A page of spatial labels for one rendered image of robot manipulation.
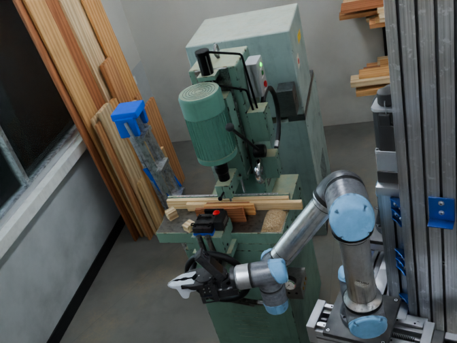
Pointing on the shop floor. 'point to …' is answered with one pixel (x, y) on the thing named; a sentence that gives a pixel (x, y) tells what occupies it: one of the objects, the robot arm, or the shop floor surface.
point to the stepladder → (133, 128)
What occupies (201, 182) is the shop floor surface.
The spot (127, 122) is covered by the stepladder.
